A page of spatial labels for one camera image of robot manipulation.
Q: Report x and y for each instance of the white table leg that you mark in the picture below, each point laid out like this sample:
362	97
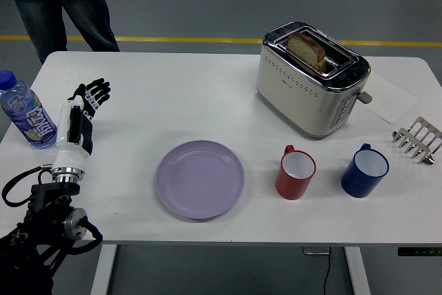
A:
357	271
103	269

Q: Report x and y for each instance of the white paper sheet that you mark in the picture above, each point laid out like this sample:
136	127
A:
390	98

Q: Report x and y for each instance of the cream and chrome toaster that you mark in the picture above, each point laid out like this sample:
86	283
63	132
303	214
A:
300	101

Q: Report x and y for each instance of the red mug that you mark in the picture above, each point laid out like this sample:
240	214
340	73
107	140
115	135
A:
290	184

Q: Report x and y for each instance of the small pale bread slice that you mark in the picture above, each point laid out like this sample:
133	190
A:
323	64

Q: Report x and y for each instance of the blue mug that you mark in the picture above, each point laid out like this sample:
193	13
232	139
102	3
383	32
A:
355	184

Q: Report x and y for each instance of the purple round plate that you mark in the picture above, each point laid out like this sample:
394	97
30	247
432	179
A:
200	181

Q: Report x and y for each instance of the black table control panel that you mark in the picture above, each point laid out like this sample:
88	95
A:
419	251

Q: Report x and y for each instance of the large brown bread slice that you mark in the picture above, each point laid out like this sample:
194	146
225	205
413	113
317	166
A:
305	46

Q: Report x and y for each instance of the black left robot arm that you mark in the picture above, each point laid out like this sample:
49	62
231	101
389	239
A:
41	215

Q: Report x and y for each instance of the blue-capped drink bottle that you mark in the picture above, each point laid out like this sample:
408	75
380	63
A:
27	112

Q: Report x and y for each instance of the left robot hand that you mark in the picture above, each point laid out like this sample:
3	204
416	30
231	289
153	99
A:
70	157

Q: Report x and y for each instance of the person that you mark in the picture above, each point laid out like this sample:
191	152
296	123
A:
41	5

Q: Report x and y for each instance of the grey bracket under table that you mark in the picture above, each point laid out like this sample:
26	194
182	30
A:
316	250

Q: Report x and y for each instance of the silver metal toast rack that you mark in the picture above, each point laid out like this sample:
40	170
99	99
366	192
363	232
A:
419	137

